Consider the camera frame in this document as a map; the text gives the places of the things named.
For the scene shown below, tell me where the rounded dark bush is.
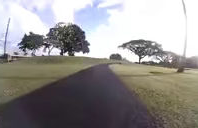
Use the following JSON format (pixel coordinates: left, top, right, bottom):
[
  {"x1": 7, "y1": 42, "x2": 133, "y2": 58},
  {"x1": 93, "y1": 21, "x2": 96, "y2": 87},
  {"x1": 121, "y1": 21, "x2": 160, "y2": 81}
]
[{"x1": 109, "y1": 53, "x2": 123, "y2": 61}]

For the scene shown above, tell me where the dark asphalt path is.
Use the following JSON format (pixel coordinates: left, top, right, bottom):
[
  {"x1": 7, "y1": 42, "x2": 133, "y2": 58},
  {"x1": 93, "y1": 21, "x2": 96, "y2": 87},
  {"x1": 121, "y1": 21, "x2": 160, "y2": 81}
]
[{"x1": 0, "y1": 63, "x2": 155, "y2": 128}]

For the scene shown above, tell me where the big dense leafy tree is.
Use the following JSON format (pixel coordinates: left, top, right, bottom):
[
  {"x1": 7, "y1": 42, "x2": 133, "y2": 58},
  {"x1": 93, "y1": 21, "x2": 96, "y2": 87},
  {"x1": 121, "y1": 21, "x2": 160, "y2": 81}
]
[{"x1": 45, "y1": 21, "x2": 91, "y2": 57}]

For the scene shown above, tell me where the wide spreading tree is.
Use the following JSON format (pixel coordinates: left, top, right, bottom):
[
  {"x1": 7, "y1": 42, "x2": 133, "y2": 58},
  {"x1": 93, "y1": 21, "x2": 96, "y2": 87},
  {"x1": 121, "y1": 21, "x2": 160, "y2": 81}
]
[{"x1": 117, "y1": 39, "x2": 164, "y2": 65}]

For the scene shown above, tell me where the low spreading tree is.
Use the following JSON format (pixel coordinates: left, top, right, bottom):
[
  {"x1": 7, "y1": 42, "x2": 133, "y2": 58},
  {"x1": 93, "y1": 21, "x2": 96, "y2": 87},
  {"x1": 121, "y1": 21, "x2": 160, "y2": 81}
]
[{"x1": 155, "y1": 50, "x2": 182, "y2": 66}]

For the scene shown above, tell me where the dark leafy tree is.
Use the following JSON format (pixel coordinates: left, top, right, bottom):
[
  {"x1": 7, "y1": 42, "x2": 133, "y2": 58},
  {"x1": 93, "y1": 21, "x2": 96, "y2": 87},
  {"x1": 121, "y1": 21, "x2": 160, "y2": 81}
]
[{"x1": 17, "y1": 31, "x2": 47, "y2": 57}]

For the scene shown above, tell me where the green grass lawn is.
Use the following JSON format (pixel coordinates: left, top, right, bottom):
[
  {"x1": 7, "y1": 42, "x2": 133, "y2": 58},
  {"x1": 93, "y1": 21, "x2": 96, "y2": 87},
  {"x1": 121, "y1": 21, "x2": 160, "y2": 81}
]
[
  {"x1": 108, "y1": 62, "x2": 198, "y2": 128},
  {"x1": 0, "y1": 55, "x2": 121, "y2": 111}
]

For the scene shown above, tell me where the tall pole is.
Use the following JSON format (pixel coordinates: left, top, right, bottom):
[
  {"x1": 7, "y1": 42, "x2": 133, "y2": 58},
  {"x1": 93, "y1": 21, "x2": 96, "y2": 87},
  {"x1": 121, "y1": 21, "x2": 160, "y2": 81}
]
[{"x1": 2, "y1": 17, "x2": 12, "y2": 60}]

